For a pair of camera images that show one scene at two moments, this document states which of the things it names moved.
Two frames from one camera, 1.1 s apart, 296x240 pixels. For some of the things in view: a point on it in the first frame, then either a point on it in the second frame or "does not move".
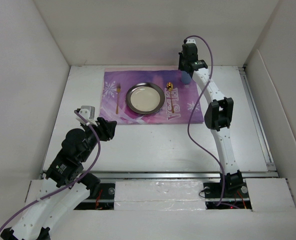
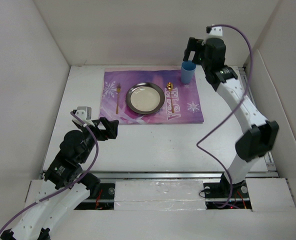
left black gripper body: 99,130 does not move
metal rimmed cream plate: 145,98 does not move
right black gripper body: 182,62 → 196,45
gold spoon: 170,87 does not move
